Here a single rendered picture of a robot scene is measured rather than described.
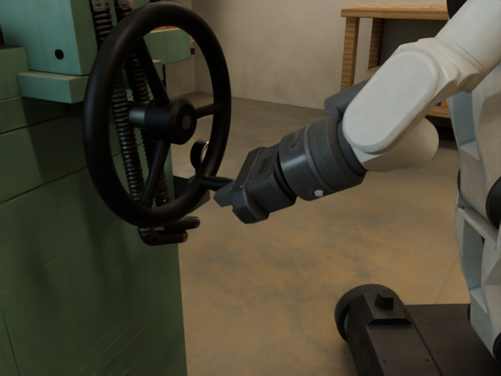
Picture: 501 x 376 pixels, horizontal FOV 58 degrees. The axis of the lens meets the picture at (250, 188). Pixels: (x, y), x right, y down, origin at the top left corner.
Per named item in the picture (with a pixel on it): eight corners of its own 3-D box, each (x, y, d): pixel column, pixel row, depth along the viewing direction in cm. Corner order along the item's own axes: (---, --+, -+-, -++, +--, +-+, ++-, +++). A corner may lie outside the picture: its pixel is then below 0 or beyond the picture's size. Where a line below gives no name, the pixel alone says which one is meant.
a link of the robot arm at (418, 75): (400, 177, 52) (493, 83, 47) (367, 164, 45) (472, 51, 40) (364, 141, 55) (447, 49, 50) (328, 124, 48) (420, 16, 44)
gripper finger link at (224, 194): (211, 191, 64) (244, 177, 61) (225, 207, 66) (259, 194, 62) (207, 198, 63) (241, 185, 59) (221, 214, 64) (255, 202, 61)
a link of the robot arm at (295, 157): (261, 245, 59) (342, 221, 52) (215, 193, 55) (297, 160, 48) (282, 182, 68) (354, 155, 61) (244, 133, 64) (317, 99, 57)
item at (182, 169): (191, 214, 95) (188, 178, 91) (145, 202, 100) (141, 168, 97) (212, 199, 101) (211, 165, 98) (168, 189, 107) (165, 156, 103)
